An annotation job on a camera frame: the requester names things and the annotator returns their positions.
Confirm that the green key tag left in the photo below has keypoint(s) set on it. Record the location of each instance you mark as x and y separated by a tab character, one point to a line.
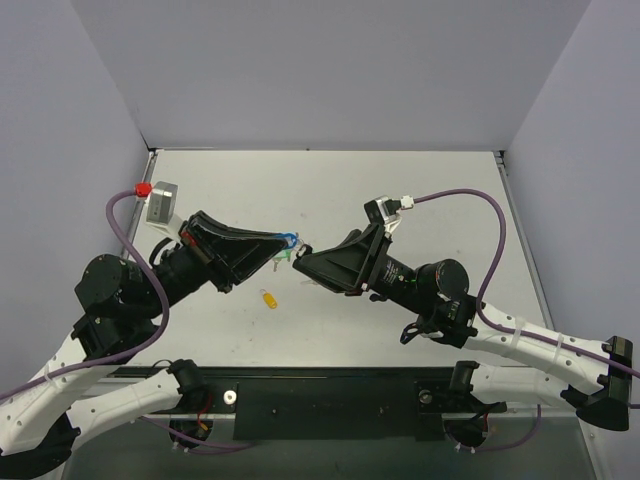
282	258

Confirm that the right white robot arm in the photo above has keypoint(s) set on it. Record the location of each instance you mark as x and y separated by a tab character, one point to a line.
590	377

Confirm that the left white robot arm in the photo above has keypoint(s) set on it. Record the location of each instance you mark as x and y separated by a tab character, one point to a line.
41	426

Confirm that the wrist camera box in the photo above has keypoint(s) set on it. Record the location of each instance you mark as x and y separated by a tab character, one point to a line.
384	211
160	207

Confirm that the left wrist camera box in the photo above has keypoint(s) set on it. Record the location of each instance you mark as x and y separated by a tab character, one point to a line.
160	207

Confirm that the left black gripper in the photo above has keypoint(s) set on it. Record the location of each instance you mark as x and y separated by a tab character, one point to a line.
202	251

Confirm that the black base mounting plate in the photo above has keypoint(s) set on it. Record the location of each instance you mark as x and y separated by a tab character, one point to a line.
337	403

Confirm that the yellow key tag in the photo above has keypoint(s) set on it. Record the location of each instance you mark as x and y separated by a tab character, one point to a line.
269	299

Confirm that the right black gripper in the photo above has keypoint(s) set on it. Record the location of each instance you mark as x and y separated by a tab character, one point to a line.
372	258

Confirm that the blue key tag with ring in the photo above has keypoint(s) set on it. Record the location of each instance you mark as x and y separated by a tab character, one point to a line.
291	239

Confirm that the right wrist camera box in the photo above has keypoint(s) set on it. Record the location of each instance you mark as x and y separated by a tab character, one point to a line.
384	211

